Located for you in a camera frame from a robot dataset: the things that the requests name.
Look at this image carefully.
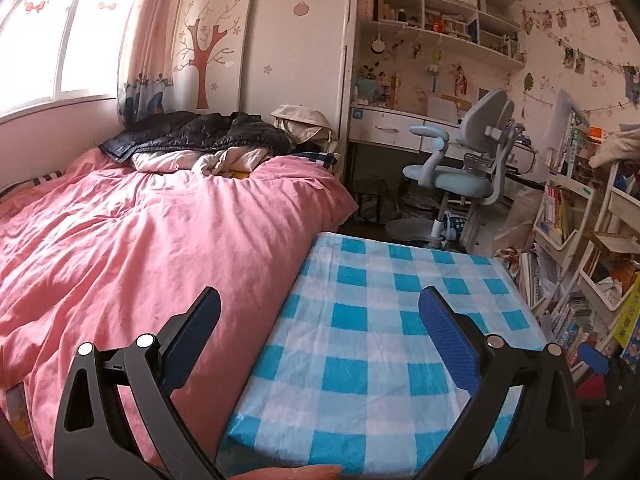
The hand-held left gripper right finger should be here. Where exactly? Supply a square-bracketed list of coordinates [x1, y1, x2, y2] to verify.
[418, 285, 586, 480]

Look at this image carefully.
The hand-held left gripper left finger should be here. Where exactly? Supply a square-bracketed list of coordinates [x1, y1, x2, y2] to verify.
[52, 286, 222, 480]

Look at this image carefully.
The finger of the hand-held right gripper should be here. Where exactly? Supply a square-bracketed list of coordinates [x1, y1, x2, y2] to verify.
[577, 344, 611, 375]

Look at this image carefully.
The red bag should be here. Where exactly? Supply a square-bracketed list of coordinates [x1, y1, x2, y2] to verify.
[575, 372, 608, 403]

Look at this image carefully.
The row of books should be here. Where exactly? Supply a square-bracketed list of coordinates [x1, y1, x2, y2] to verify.
[550, 295, 608, 361]

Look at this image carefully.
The yellow printed book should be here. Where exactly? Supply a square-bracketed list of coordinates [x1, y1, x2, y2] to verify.
[612, 272, 640, 348]

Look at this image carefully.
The blue checked tablecloth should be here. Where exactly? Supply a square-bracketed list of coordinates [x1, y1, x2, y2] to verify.
[217, 231, 551, 480]

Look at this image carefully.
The pink quilt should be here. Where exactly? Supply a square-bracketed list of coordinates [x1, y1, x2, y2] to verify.
[0, 147, 358, 478]

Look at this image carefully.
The beige tote bag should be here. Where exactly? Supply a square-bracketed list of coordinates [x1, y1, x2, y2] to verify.
[492, 187, 543, 251]

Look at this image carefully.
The black mesh bag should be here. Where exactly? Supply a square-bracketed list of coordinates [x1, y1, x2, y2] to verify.
[357, 180, 391, 223]

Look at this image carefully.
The grey blue desk chair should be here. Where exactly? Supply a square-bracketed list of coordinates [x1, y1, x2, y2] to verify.
[387, 88, 531, 248]

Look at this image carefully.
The white book rack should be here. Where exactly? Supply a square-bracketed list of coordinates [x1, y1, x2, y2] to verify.
[517, 160, 640, 356]

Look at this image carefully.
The cream blanket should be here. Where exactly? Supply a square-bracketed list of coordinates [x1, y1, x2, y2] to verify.
[131, 146, 273, 177]

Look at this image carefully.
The dark puffer jacket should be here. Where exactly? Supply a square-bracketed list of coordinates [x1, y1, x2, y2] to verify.
[99, 111, 296, 163]

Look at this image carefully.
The striped pillow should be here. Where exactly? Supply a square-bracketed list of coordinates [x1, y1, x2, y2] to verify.
[0, 170, 66, 198]

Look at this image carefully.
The white desk with drawers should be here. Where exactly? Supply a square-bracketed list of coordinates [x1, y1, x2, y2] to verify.
[347, 105, 538, 221]

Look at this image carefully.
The blue plaid pillow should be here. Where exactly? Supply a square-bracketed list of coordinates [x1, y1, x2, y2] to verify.
[295, 151, 338, 168]

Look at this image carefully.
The cream cloth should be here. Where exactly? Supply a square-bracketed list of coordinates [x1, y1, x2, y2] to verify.
[589, 127, 640, 168]

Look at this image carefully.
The wardrobe with tree decal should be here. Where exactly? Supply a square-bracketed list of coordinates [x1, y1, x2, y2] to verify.
[172, 0, 358, 126]

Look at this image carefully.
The pink curtain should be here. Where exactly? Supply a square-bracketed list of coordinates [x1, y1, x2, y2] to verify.
[116, 0, 188, 126]

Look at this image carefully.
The window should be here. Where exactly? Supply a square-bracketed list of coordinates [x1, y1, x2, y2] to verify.
[0, 0, 151, 116]

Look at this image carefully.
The white wall shelf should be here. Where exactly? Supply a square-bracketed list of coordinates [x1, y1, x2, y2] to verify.
[357, 0, 528, 73]

